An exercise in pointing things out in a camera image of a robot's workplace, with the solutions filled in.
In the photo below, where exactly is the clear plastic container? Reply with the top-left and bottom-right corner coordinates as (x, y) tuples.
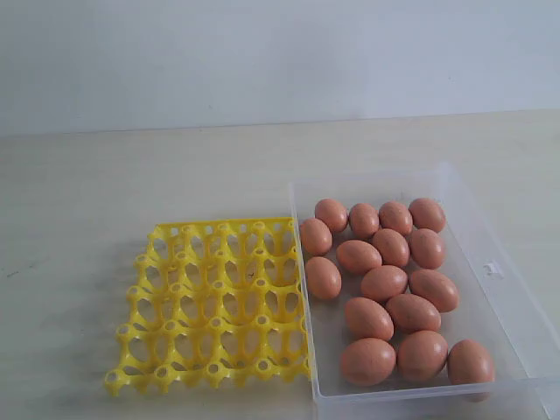
(290, 163), (559, 419)

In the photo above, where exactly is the brown egg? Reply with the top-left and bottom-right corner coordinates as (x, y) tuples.
(409, 198), (446, 233)
(371, 228), (410, 268)
(409, 228), (445, 270)
(304, 256), (342, 300)
(385, 293), (442, 333)
(349, 203), (380, 240)
(344, 297), (395, 341)
(336, 240), (382, 276)
(379, 200), (413, 236)
(360, 265), (408, 303)
(340, 338), (396, 387)
(409, 269), (460, 312)
(397, 330), (448, 382)
(299, 218), (333, 256)
(314, 198), (348, 234)
(447, 339), (495, 385)

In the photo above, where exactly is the yellow plastic egg tray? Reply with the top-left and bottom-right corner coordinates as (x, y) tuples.
(104, 217), (310, 396)

